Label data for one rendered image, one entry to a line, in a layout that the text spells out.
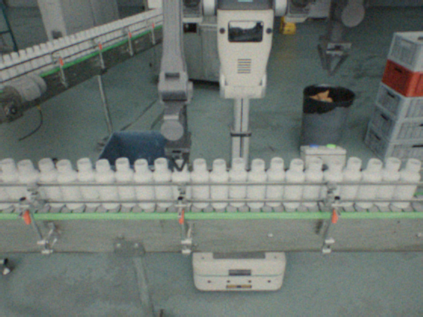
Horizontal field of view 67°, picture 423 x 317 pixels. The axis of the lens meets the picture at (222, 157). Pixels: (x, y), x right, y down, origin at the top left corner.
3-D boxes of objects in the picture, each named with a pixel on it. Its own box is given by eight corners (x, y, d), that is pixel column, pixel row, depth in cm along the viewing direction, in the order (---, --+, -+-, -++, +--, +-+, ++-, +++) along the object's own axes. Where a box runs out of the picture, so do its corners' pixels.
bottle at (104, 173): (115, 211, 102) (106, 169, 93) (99, 208, 103) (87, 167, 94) (124, 199, 107) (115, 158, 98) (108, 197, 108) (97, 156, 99)
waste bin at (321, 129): (299, 165, 300) (309, 103, 266) (290, 141, 338) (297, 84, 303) (347, 165, 301) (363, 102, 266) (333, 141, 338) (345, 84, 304)
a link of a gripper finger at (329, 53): (337, 71, 99) (344, 39, 94) (344, 78, 93) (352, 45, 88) (315, 70, 99) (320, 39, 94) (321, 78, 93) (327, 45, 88)
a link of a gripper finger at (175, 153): (167, 176, 93) (165, 148, 88) (171, 162, 99) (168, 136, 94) (190, 176, 94) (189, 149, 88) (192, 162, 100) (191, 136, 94)
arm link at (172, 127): (192, 78, 84) (159, 79, 84) (189, 95, 74) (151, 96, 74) (194, 120, 90) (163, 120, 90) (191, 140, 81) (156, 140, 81)
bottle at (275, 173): (285, 202, 106) (291, 161, 97) (273, 210, 102) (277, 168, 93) (272, 193, 110) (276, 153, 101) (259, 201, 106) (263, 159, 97)
